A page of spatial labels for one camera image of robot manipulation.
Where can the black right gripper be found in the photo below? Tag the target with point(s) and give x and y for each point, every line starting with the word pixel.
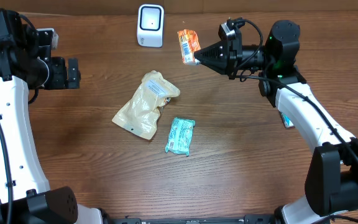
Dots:
pixel 223 48

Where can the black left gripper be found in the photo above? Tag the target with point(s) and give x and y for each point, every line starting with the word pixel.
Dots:
pixel 62 74

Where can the orange Kleenex tissue pack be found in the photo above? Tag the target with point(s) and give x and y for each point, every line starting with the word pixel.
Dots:
pixel 189 44

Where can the beige paper pouch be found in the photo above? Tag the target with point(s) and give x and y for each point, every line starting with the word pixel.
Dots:
pixel 141 113

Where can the green wet wipes pack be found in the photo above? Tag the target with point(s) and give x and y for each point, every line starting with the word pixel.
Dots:
pixel 180 136

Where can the teal Kleenex tissue pack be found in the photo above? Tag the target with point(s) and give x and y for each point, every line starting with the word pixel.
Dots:
pixel 286 121

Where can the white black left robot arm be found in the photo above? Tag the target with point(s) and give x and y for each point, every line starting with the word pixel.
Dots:
pixel 26 67

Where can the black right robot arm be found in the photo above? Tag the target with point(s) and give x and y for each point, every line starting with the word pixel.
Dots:
pixel 331 185

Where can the white black barcode scanner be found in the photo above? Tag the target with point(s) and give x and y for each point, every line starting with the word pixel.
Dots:
pixel 150 25

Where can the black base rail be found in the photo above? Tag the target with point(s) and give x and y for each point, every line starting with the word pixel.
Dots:
pixel 191 221

